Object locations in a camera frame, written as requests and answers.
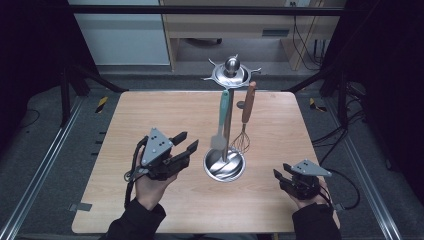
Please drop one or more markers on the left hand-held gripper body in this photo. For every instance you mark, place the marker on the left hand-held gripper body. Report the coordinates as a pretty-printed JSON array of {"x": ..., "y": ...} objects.
[{"x": 156, "y": 151}]

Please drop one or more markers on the person's right hand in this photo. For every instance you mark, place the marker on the person's right hand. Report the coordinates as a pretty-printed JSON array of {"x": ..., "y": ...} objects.
[{"x": 311, "y": 202}]

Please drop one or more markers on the wooden desk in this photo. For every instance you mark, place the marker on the wooden desk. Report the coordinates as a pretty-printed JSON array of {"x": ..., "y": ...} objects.
[{"x": 233, "y": 25}]

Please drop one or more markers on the white cabinet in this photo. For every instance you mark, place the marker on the white cabinet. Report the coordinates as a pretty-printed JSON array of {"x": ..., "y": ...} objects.
[{"x": 123, "y": 36}]

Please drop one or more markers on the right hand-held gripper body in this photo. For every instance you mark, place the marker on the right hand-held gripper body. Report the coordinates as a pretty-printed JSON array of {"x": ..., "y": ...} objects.
[{"x": 305, "y": 181}]

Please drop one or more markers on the person's left hand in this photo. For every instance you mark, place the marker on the person's left hand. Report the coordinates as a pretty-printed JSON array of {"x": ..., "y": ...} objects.
[{"x": 151, "y": 191}]

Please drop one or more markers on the black horizontal frame bar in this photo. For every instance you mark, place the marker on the black horizontal frame bar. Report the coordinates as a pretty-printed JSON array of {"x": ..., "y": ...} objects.
[{"x": 200, "y": 10}]

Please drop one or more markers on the steel utensil rack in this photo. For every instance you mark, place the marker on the steel utensil rack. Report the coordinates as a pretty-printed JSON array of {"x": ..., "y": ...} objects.
[{"x": 227, "y": 166}]

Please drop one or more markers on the black frame leg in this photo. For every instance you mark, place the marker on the black frame leg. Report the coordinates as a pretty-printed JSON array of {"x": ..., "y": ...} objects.
[
  {"x": 341, "y": 100},
  {"x": 65, "y": 100}
]

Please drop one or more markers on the grey tape strip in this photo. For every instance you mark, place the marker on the grey tape strip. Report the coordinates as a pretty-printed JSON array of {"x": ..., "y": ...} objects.
[
  {"x": 340, "y": 206},
  {"x": 80, "y": 207}
]

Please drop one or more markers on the aluminium floor rail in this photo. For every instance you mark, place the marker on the aluminium floor rail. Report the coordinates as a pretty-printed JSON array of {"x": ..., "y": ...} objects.
[
  {"x": 40, "y": 170},
  {"x": 366, "y": 180}
]

